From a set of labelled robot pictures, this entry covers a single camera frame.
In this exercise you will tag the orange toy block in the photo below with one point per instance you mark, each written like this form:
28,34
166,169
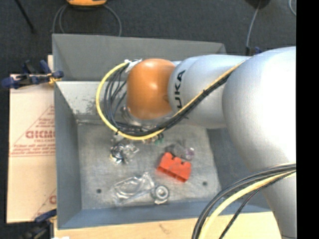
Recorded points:
174,167

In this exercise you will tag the clear glass thing, purple tint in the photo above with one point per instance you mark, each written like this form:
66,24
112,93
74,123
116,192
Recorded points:
183,152

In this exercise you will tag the grey metal bin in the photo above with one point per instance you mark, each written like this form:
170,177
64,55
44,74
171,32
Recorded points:
99,173

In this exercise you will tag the brown cardboard board, red print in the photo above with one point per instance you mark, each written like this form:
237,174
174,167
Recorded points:
30,173

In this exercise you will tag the clear plastic bottle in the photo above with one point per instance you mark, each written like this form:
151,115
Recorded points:
129,188

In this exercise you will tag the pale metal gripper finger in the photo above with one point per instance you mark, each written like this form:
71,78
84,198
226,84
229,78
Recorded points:
119,155
119,140

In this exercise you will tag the round clear glass thing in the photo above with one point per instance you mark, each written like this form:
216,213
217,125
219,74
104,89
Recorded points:
161,193

